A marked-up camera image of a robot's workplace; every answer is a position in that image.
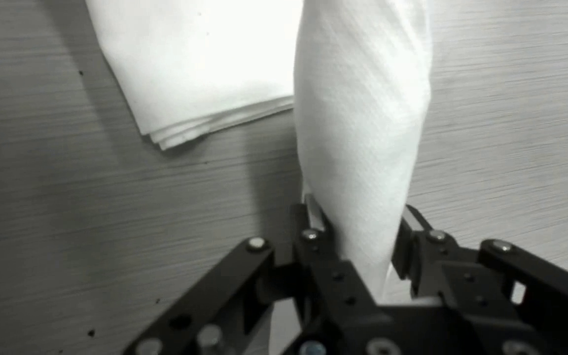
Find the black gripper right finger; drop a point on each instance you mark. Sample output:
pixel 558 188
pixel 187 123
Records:
pixel 487 289

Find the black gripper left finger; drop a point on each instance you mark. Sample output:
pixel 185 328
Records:
pixel 323 289

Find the plain white cloth towel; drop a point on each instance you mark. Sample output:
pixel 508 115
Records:
pixel 197 60
pixel 363 131

